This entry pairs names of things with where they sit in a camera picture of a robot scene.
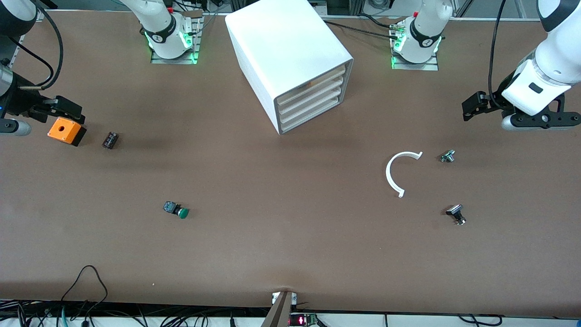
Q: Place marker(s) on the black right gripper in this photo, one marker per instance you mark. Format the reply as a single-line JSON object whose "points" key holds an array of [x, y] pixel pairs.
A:
{"points": [[19, 101]]}

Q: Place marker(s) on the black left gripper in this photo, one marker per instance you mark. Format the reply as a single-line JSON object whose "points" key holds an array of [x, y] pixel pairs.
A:
{"points": [[494, 101]]}

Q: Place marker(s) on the green mushroom push button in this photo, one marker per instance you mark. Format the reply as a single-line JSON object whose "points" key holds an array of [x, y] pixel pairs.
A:
{"points": [[176, 210]]}

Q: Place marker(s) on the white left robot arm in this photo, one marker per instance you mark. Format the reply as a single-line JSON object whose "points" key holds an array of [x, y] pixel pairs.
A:
{"points": [[556, 54]]}

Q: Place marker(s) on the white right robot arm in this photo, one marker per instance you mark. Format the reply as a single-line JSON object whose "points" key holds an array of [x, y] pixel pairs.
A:
{"points": [[163, 27]]}

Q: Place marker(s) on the orange push button box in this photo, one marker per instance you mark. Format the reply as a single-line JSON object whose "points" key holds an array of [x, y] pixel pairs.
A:
{"points": [[63, 129]]}

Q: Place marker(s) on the white drawer cabinet housing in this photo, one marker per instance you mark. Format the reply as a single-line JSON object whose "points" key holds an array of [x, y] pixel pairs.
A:
{"points": [[281, 41]]}

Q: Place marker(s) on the small black contact block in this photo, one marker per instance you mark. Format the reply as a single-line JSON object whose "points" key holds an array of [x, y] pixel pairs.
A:
{"points": [[110, 140]]}

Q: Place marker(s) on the small device with red light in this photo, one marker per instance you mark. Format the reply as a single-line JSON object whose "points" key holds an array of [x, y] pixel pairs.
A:
{"points": [[303, 320]]}

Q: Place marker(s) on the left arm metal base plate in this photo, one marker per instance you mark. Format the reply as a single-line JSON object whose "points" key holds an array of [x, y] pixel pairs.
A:
{"points": [[429, 66]]}

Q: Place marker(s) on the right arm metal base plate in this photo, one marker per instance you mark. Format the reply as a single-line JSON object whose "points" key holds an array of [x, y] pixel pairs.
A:
{"points": [[159, 60]]}

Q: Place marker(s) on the black head selector switch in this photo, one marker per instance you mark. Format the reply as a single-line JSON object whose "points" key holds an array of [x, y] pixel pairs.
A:
{"points": [[455, 211]]}

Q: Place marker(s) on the grey camera stand pole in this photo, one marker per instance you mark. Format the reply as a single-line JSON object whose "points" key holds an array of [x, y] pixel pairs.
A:
{"points": [[278, 313]]}

